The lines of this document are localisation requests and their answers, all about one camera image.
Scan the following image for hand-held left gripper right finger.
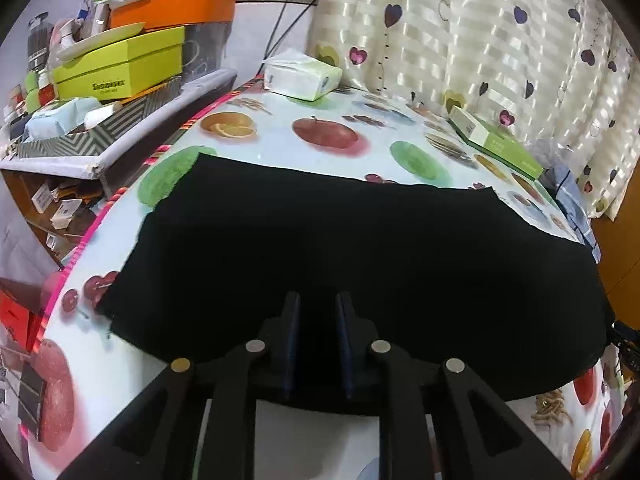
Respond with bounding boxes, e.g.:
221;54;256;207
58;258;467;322
334;291;573;480

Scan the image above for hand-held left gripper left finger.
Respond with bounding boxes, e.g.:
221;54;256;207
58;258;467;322
60;291;303;480

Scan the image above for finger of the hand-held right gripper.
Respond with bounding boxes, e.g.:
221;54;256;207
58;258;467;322
605;321;640;377

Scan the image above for black pants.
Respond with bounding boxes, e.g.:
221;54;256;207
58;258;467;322
95;154;617;417

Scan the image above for wooden cabinet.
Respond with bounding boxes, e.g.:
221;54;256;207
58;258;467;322
589;209;640;322

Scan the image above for blue checked cloth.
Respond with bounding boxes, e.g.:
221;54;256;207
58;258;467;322
542;162;601;262

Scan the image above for clear plastic bag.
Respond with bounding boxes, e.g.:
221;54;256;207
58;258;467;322
530;136;592;177

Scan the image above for fruit print tablecloth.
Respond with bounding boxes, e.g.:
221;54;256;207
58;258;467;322
20;77;631;480

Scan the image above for green white flat box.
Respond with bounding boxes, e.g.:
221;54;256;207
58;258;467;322
446;106;546;181

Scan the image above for white shelf board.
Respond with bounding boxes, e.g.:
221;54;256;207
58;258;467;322
0;67;238;181

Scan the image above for white green tissue pack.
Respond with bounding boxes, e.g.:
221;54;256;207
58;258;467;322
261;49;344;102

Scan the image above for red box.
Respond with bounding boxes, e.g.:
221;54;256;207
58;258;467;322
0;290;47;352

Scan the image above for grey striped box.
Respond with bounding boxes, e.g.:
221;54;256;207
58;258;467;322
17;76;183;159

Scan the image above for dark transparent container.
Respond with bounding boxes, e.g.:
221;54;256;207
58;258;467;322
182;22;234;84

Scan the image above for heart print curtain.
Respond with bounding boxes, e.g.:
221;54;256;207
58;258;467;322
306;0;640;221

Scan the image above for lime green box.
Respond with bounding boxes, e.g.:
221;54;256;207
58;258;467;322
51;25;187;102

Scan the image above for blue wet wipes pack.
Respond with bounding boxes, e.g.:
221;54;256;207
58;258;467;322
24;97;103;141

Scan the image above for orange box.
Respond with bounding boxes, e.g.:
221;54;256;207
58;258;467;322
109;0;237;31

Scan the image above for pale green box lid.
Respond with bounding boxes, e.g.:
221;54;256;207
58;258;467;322
55;22;147;62

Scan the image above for dark lidded jar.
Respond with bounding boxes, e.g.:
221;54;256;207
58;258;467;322
27;12;54;74

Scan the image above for black cable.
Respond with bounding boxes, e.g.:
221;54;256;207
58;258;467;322
260;0;326;68

